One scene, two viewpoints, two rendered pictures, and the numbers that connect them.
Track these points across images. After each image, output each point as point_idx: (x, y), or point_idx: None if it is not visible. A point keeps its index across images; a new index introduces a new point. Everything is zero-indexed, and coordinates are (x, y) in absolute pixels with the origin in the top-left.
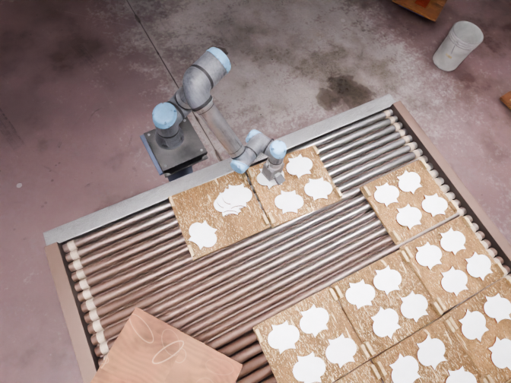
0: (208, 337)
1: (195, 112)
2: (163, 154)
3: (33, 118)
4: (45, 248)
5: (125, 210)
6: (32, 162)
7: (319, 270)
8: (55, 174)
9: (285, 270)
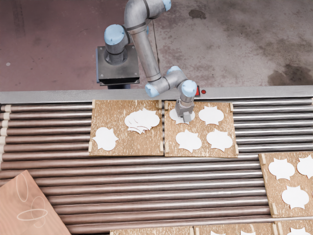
0: (72, 221)
1: (127, 31)
2: (105, 66)
3: (39, 21)
4: None
5: (57, 97)
6: (24, 51)
7: (190, 210)
8: (36, 65)
9: (159, 196)
